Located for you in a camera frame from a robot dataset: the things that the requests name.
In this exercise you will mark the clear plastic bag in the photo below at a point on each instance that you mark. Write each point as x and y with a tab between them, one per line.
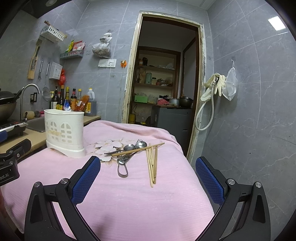
231	85

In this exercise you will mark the white rubber gloves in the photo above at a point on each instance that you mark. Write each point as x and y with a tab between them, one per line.
215	84

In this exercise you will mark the dark grey cabinet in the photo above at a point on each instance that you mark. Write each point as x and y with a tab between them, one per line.
176	121

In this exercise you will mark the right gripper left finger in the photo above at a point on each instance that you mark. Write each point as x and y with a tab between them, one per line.
42	222

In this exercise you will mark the wooden door frame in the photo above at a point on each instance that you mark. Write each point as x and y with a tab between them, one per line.
200	57

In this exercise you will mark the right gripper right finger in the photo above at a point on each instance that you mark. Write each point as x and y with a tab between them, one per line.
253	222

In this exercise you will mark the black wok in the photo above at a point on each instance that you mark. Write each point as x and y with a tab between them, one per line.
8	103

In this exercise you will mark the white wall basket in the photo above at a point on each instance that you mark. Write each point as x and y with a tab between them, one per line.
52	34

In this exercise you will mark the large oil bottle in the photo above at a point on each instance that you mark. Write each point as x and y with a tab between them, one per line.
91	108

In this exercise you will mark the larger steel spoon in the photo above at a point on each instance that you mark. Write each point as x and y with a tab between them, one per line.
144	144

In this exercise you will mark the wooden chopstick four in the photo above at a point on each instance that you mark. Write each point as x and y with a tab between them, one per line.
155	163

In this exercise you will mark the grey wall shelf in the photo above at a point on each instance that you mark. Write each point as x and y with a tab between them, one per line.
72	54

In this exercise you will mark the orange wall hook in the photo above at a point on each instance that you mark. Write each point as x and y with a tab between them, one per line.
123	64

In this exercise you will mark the pink floral cloth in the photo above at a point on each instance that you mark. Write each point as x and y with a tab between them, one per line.
176	208

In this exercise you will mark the smaller steel spoon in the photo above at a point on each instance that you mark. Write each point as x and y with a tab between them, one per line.
126	148

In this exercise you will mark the crossing wooden chopstick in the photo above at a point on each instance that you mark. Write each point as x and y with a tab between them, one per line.
136	150

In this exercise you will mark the wooden chopstick three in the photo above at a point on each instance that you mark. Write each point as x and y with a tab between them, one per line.
152	163

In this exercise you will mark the hanging bag of goods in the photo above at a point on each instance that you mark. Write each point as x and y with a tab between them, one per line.
102	49

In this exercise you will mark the steel fork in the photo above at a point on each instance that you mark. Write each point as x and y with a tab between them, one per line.
137	145

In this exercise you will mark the wooden storage shelf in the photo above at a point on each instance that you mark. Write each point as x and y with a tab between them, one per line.
155	79

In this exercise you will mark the white wall switch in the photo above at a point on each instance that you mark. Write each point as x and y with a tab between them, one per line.
107	63

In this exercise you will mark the white plastic utensil holder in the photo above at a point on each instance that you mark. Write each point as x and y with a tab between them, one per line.
64	132

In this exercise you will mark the dark sauce bottle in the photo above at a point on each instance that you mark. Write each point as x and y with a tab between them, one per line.
60	104

